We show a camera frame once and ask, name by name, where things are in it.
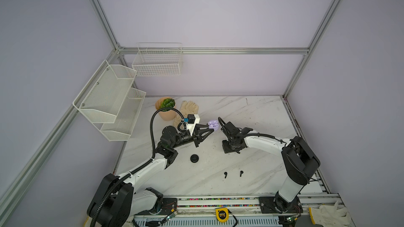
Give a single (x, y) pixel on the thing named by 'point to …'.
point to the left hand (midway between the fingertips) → (211, 128)
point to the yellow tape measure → (222, 214)
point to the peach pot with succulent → (166, 102)
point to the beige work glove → (187, 108)
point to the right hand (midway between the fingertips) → (225, 148)
